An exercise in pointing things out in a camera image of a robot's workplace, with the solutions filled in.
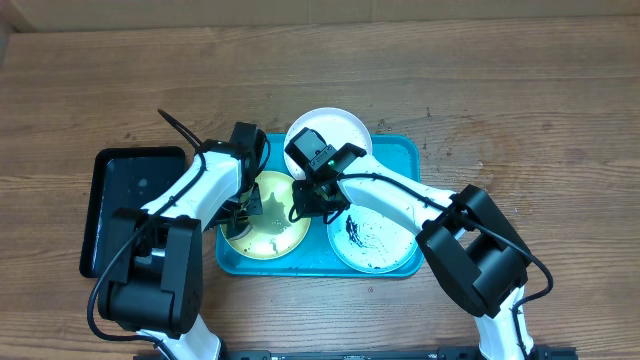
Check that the black water tray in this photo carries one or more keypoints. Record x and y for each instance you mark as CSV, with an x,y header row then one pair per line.
x,y
129,178

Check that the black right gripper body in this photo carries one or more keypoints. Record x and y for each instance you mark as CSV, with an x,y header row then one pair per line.
x,y
317,201

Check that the white dirty plate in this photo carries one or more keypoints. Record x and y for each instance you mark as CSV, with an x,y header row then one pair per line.
x,y
338,127

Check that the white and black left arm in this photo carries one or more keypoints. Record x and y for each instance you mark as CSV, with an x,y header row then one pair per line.
x,y
152,286

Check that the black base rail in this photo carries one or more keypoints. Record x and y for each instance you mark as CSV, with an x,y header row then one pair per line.
x,y
444,353

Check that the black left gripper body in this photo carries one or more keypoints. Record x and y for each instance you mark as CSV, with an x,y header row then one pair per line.
x,y
239,207

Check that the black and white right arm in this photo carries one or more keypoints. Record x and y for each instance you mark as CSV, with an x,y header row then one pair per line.
x,y
476,255

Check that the light blue-rimmed dirty plate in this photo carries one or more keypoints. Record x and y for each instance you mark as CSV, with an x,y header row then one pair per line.
x,y
373,245

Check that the teal plastic serving tray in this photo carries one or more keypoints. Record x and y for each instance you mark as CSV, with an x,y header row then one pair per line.
x,y
314,257

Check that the yellow-rimmed plate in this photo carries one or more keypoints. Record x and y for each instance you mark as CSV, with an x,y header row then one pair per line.
x,y
270,235

